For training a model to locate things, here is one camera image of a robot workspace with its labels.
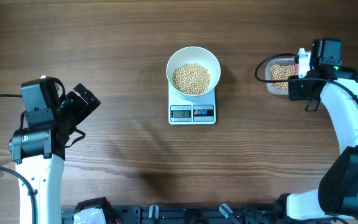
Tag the clear plastic container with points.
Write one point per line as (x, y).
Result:
(281, 61)

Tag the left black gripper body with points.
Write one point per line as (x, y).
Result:
(74, 111)

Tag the soybeans pile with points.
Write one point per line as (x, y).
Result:
(282, 72)

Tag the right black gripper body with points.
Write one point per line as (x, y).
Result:
(298, 90)

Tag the soybeans in bowl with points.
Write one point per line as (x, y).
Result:
(191, 79)

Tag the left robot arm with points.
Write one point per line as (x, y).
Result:
(38, 150)

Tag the pink measuring scoop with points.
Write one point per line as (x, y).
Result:
(297, 67)

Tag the white digital kitchen scale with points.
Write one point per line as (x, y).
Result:
(191, 111)

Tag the white bowl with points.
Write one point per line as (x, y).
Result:
(194, 55)

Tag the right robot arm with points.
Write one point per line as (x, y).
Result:
(323, 79)

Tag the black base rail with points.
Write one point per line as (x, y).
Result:
(258, 213)

